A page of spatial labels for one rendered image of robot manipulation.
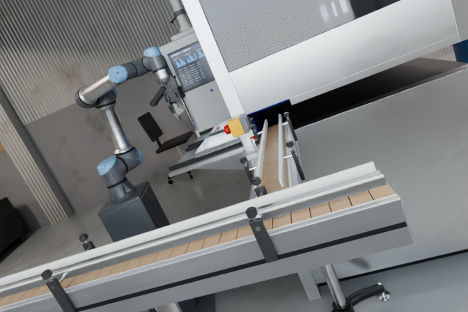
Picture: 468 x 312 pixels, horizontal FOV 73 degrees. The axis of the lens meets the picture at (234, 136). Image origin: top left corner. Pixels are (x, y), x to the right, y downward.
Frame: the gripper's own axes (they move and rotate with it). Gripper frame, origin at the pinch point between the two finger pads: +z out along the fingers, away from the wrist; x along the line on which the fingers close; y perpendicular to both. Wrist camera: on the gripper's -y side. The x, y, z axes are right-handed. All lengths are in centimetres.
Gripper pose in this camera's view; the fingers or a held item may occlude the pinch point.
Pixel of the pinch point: (178, 118)
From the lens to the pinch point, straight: 157.1
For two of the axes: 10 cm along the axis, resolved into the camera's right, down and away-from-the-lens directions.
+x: 1.3, -2.9, 9.5
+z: 3.9, 9.0, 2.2
